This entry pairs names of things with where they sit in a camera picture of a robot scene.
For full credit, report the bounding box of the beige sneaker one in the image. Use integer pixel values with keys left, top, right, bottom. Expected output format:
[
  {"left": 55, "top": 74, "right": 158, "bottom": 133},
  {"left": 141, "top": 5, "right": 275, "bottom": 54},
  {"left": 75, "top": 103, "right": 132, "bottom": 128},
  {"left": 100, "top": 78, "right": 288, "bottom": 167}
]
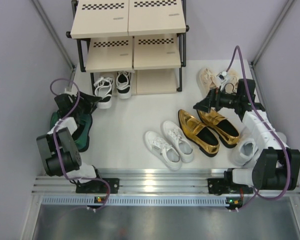
[
  {"left": 197, "top": 67, "right": 220, "bottom": 96},
  {"left": 226, "top": 68, "right": 240, "bottom": 89}
]

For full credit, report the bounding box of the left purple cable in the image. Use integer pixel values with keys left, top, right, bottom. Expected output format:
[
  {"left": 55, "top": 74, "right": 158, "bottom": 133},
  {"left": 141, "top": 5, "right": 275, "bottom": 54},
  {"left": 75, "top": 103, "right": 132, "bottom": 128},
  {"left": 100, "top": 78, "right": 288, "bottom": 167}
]
[{"left": 50, "top": 78, "right": 112, "bottom": 213}]

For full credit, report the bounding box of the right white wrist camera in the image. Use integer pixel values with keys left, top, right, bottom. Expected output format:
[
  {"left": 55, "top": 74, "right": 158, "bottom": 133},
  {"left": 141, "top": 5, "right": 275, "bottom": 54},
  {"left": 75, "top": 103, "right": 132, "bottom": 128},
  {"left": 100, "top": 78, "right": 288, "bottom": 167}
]
[{"left": 216, "top": 71, "right": 229, "bottom": 90}]

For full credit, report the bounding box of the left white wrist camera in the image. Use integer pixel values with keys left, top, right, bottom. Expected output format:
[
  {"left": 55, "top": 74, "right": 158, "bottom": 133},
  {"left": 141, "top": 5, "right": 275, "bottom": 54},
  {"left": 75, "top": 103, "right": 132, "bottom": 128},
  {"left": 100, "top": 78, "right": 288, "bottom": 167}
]
[{"left": 63, "top": 85, "right": 78, "bottom": 95}]

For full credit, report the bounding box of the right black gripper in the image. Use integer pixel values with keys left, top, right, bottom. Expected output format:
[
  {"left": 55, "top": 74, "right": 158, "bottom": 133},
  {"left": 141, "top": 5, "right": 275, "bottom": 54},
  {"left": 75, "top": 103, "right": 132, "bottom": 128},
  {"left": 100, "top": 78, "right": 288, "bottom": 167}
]
[{"left": 193, "top": 85, "right": 241, "bottom": 114}]

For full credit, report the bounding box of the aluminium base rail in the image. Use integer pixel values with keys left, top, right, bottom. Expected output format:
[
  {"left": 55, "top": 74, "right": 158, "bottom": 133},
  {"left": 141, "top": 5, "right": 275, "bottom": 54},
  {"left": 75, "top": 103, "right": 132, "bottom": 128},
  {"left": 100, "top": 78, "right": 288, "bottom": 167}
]
[{"left": 31, "top": 167, "right": 300, "bottom": 197}]

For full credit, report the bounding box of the beige black-framed shoe shelf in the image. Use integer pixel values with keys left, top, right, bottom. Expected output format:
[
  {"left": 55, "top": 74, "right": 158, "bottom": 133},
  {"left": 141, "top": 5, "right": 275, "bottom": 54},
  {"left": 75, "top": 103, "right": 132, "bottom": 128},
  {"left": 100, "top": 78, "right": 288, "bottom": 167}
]
[{"left": 66, "top": 0, "right": 189, "bottom": 95}]

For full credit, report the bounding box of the perforated grey cable duct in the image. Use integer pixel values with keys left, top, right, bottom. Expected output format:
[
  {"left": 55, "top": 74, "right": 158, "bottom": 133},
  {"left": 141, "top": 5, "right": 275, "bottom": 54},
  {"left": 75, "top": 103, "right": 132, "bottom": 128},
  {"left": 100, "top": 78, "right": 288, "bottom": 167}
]
[{"left": 39, "top": 194, "right": 252, "bottom": 207}]

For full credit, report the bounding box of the green pointed shoe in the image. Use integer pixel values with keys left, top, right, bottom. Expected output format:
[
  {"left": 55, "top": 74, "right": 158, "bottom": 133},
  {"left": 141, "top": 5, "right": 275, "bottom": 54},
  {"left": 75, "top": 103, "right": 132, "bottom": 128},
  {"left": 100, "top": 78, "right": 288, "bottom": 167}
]
[
  {"left": 50, "top": 111, "right": 62, "bottom": 129},
  {"left": 72, "top": 114, "right": 93, "bottom": 153}
]

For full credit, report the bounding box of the white chunky sneaker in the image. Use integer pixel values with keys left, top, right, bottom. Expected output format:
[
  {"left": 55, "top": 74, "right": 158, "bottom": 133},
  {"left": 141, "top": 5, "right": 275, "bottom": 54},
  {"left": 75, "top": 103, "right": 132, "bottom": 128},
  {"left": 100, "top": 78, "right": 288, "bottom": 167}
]
[
  {"left": 276, "top": 132, "right": 288, "bottom": 147},
  {"left": 229, "top": 137, "right": 258, "bottom": 167}
]

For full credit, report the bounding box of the beige sneaker left one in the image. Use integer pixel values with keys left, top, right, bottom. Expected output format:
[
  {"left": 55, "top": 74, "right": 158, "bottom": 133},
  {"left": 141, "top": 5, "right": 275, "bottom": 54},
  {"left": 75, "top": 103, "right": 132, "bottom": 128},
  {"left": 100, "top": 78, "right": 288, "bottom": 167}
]
[{"left": 197, "top": 67, "right": 220, "bottom": 96}]

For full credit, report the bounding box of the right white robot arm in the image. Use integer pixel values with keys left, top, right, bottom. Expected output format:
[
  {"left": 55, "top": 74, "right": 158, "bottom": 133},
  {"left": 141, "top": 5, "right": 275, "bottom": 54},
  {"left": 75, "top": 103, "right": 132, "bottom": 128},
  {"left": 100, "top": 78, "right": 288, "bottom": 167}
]
[{"left": 193, "top": 79, "right": 300, "bottom": 193}]

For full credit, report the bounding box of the beige sneaker right one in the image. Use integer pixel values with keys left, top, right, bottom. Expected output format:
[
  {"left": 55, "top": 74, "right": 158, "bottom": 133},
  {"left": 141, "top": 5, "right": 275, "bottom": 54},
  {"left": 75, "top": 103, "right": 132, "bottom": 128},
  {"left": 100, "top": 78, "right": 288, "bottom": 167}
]
[{"left": 226, "top": 68, "right": 240, "bottom": 89}]

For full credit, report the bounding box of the gold loafer one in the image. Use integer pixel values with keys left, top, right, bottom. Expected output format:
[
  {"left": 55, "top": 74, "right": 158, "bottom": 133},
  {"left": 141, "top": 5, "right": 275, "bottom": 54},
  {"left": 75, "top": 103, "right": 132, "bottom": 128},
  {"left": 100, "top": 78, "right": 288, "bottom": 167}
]
[
  {"left": 177, "top": 109, "right": 220, "bottom": 158},
  {"left": 196, "top": 110, "right": 240, "bottom": 149}
]

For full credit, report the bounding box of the white sneaker one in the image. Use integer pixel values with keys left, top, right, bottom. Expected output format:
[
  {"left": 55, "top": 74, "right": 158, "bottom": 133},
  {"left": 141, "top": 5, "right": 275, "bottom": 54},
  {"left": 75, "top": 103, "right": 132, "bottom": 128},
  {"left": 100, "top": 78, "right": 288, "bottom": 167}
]
[
  {"left": 143, "top": 131, "right": 182, "bottom": 171},
  {"left": 161, "top": 120, "right": 194, "bottom": 164}
]

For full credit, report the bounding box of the white chunky sneaker left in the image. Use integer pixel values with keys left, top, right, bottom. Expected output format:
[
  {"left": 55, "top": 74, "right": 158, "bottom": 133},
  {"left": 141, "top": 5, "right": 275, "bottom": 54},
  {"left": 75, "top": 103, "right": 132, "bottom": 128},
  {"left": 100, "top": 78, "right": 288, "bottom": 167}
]
[{"left": 229, "top": 137, "right": 258, "bottom": 167}]

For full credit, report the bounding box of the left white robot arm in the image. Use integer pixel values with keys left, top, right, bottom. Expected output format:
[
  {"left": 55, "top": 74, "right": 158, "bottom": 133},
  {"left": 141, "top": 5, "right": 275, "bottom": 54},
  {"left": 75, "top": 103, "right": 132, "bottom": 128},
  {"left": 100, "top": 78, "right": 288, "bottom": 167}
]
[{"left": 36, "top": 91, "right": 120, "bottom": 194}]

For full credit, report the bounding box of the gold loafer left one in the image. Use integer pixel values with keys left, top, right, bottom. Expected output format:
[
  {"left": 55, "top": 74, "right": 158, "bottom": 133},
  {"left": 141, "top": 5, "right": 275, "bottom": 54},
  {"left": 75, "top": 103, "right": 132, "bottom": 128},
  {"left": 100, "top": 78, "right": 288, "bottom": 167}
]
[{"left": 177, "top": 109, "right": 220, "bottom": 158}]

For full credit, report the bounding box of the black white sneaker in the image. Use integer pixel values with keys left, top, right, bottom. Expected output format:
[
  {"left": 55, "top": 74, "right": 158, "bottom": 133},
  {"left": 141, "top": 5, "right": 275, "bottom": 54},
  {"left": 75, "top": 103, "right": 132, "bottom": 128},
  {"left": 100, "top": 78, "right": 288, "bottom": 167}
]
[
  {"left": 115, "top": 71, "right": 133, "bottom": 100},
  {"left": 93, "top": 76, "right": 114, "bottom": 109}
]

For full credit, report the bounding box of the white chunky sneaker right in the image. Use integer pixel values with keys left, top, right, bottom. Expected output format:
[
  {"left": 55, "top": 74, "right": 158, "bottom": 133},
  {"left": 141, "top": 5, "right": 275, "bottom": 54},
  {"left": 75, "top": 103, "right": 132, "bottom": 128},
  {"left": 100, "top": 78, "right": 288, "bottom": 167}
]
[{"left": 276, "top": 132, "right": 288, "bottom": 147}]

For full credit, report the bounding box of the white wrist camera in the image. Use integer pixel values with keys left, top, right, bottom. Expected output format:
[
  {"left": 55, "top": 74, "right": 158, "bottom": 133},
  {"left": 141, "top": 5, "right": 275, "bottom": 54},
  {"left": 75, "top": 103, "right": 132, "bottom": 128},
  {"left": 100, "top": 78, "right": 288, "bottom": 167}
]
[
  {"left": 63, "top": 85, "right": 78, "bottom": 95},
  {"left": 216, "top": 71, "right": 229, "bottom": 90}
]

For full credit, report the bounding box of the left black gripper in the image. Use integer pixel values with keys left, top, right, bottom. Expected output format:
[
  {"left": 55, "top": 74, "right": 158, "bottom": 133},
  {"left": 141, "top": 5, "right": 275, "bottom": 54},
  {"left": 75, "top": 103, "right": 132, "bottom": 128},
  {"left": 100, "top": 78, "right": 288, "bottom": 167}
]
[{"left": 70, "top": 91, "right": 102, "bottom": 116}]

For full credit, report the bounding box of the left green pointed shoe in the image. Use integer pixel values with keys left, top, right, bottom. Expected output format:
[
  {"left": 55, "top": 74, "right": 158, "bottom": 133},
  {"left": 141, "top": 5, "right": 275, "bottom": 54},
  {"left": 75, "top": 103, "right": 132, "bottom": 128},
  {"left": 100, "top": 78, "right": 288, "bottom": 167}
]
[{"left": 50, "top": 111, "right": 62, "bottom": 129}]

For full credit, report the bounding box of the right green pointed shoe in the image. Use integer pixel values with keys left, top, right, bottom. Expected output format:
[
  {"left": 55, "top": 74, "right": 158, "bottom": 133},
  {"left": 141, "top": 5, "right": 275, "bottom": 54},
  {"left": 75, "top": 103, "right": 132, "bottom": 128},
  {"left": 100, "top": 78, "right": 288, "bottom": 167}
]
[{"left": 72, "top": 114, "right": 93, "bottom": 153}]

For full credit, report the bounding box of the gold loafer right one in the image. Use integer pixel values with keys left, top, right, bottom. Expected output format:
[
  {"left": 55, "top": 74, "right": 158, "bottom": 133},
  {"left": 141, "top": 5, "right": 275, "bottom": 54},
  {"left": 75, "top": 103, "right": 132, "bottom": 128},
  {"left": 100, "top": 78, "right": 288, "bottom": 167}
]
[{"left": 196, "top": 110, "right": 240, "bottom": 149}]

